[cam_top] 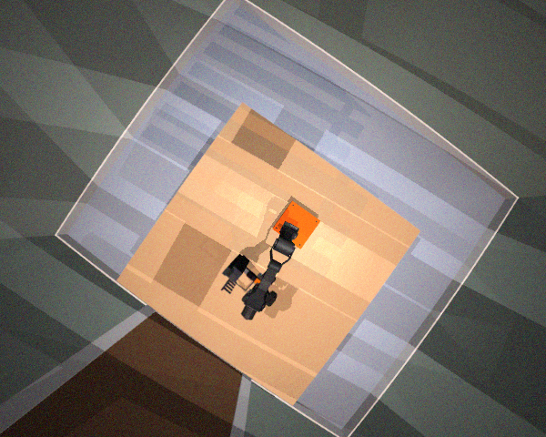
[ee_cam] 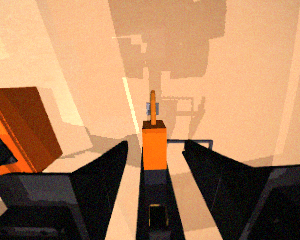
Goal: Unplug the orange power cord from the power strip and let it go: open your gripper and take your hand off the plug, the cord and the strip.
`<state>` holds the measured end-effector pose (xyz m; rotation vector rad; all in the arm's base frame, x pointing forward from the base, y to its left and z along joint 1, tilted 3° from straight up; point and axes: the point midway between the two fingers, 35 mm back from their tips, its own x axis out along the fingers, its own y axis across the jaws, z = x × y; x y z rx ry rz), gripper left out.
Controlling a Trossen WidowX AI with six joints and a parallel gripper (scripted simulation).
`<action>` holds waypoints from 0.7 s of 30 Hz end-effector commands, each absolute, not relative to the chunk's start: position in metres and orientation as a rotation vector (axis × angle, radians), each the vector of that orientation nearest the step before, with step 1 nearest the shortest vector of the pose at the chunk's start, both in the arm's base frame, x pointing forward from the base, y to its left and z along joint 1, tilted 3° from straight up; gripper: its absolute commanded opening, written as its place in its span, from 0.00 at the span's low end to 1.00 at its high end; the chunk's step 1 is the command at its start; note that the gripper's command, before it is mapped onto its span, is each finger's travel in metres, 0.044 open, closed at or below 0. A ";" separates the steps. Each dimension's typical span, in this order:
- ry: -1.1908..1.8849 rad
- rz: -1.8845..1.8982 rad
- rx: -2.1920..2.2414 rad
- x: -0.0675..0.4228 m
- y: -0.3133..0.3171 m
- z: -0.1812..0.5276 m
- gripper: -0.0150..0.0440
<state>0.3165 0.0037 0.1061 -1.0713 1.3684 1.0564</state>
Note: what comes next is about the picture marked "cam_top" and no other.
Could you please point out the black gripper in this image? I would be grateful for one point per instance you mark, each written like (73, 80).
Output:
(249, 291)

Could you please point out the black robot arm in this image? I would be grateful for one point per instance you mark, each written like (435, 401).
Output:
(260, 296)

